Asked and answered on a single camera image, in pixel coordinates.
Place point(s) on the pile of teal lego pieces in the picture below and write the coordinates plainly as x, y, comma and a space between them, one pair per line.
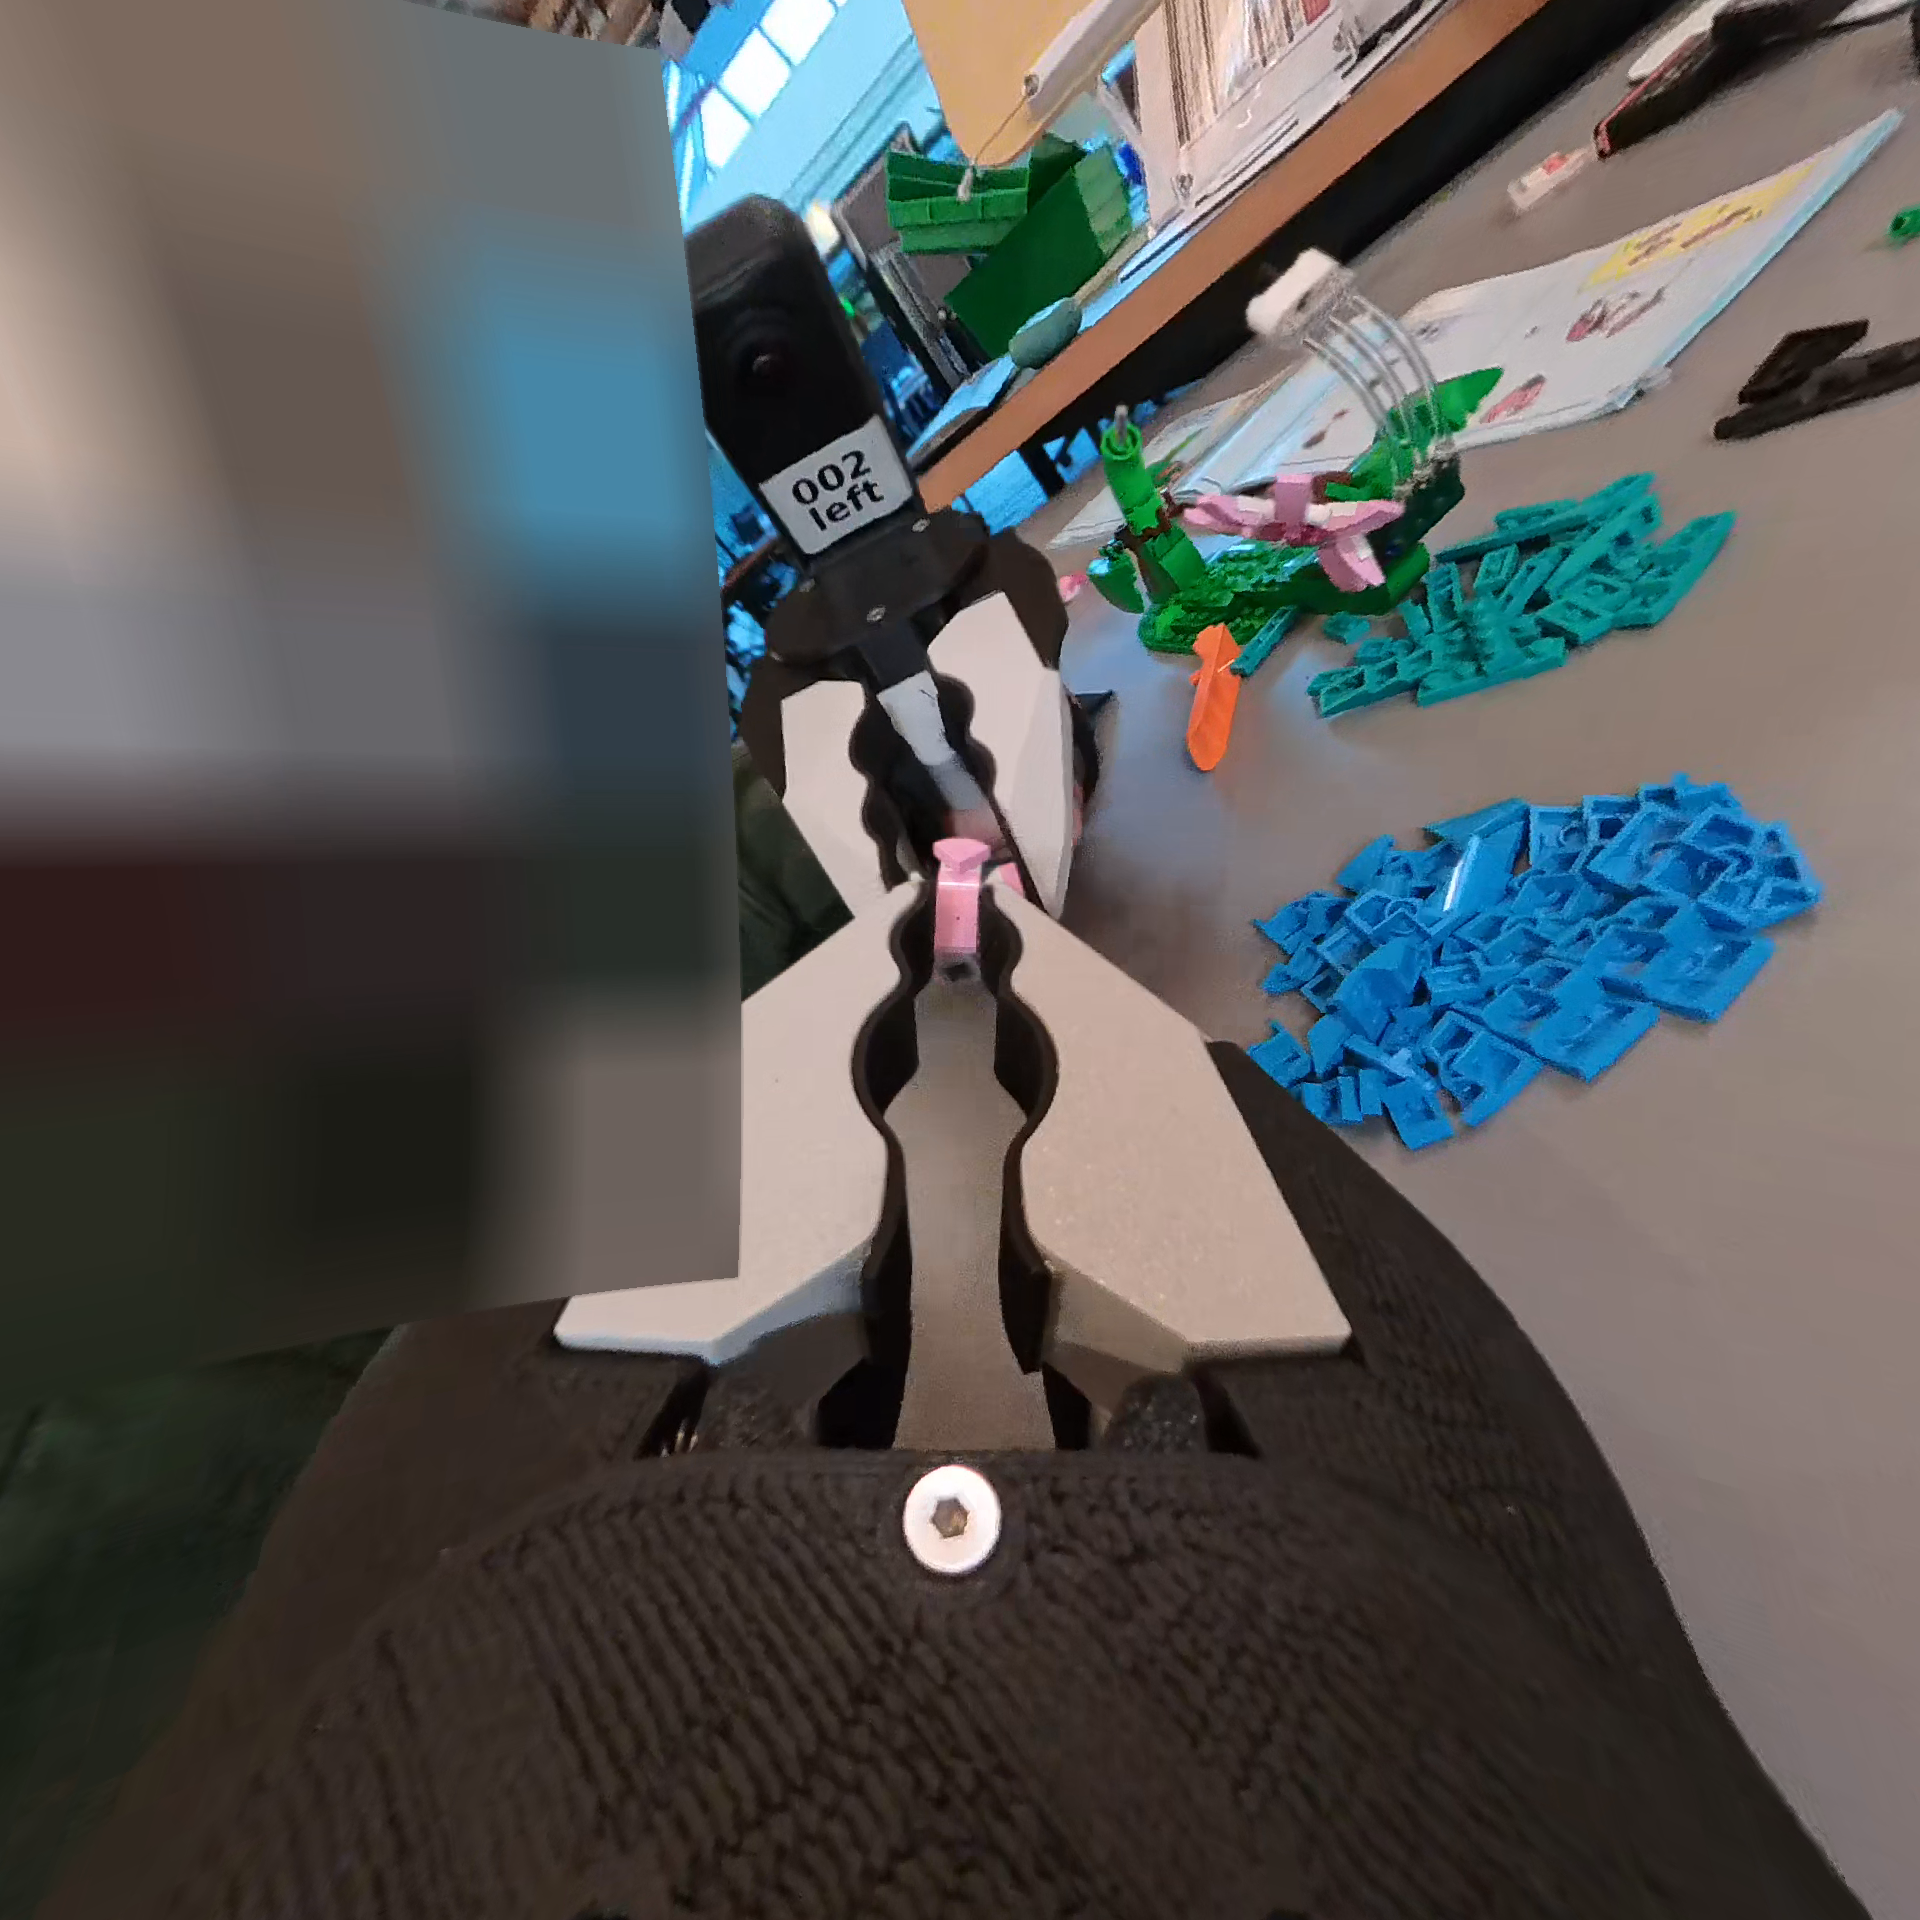
1528, 601

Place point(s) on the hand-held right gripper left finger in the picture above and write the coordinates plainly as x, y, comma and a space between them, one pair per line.
804, 1140

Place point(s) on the grey and white lego piece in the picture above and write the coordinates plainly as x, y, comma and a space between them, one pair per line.
918, 715

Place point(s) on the pile of blue lego pieces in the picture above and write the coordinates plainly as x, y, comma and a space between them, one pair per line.
1546, 960

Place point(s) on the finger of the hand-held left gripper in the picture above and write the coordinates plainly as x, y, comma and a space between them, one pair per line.
1027, 736
826, 780

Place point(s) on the dark flat device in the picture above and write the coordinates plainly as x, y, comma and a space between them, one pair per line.
1680, 90

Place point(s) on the clear acrylic holder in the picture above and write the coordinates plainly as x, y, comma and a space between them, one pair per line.
1246, 90

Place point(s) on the green plastic bin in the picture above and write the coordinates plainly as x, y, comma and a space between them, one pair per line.
1033, 225

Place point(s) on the green lego plant model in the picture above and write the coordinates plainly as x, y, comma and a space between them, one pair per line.
1246, 576

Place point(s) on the small white and red item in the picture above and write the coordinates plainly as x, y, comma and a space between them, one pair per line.
1553, 177

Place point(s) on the lego instruction booklet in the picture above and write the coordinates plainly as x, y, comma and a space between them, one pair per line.
1635, 315

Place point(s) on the black lego pieces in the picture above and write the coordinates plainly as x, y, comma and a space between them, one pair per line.
1809, 374

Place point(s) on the small pink lego piece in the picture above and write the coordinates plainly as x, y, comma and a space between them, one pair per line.
955, 907

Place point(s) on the grey-green stone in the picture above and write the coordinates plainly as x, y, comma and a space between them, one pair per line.
1044, 334

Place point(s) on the tan cardboard sheet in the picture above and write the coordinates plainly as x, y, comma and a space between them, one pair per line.
990, 76

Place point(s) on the orange lego piece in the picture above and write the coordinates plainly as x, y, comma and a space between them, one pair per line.
1213, 699

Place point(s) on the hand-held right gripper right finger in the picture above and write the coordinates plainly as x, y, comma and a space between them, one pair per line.
1171, 1186

